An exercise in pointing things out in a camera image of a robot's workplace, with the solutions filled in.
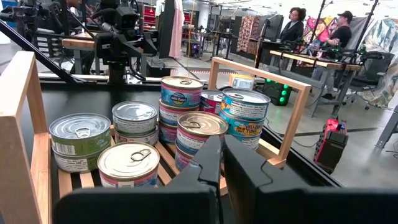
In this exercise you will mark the wooden background work table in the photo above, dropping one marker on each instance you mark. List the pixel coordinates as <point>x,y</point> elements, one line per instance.
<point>314,62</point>

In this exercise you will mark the pink hanging cloth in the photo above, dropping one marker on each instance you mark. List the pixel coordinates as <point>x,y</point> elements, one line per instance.
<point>177,29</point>

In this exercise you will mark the floral leaf print cloth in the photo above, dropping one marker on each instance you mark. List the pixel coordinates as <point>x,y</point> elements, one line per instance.
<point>384,56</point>

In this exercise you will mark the wooden background robot table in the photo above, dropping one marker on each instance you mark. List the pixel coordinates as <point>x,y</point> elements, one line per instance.
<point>77,43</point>

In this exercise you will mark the grey metal table leg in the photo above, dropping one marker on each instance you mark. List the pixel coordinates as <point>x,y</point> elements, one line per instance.
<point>388,129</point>

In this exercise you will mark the black diagonal frame strut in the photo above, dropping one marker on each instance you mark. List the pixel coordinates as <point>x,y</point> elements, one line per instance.
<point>37,53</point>

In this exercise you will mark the pink salmon can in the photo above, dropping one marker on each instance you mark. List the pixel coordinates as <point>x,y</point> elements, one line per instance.
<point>211,102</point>

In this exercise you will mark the black background monitor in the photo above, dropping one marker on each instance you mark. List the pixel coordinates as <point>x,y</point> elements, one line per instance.
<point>273,27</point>

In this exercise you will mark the silver lid tuna can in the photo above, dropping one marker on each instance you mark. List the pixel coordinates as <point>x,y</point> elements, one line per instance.
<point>134,116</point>
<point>80,133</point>
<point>250,142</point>
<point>136,137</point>
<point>169,115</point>
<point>76,162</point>

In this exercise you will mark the red black floor device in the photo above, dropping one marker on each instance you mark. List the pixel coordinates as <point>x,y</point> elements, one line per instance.
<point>330,146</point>

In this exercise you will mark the white lid tuna can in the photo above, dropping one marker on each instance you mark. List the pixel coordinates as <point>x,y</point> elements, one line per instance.
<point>128,165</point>
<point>200,126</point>

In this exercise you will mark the blue Wild Planet can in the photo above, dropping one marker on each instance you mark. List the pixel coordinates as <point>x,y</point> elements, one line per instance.
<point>168,133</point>

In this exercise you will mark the yellow white small device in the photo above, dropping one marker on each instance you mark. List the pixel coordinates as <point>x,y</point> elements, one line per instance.
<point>242,81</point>

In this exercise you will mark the person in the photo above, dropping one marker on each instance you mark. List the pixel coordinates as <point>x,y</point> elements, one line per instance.
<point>293,26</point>
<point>340,34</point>

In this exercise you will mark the black office chair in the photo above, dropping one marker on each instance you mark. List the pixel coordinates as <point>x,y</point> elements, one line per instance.
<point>371,73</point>

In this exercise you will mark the wooden slatted shelf rack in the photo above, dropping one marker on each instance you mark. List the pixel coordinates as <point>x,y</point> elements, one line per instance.
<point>18,130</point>

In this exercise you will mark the green lit computer tower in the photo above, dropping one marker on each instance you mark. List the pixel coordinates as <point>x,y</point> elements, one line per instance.
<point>276,91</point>

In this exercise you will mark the brown patterned hanging cloth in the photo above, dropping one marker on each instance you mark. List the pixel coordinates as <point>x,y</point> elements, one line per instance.
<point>248,33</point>

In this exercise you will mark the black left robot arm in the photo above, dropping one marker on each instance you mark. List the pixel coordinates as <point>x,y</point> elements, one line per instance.
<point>119,43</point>

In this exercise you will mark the teal blue tuna can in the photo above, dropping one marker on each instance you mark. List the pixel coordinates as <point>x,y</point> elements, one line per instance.
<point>245,104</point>
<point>244,127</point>

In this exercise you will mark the colourful patterned cloth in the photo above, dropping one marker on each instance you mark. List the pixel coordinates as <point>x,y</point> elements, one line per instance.
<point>321,29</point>

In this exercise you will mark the gold lid tuna can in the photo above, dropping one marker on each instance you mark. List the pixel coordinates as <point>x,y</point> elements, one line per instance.
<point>181,92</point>

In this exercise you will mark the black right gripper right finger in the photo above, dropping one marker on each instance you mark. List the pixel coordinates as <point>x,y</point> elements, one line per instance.
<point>280,202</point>

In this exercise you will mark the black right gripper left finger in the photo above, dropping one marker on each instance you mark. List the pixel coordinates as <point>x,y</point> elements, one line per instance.
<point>186,199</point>

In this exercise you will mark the pale gold lid can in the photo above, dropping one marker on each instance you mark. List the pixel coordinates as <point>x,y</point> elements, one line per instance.
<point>182,158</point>

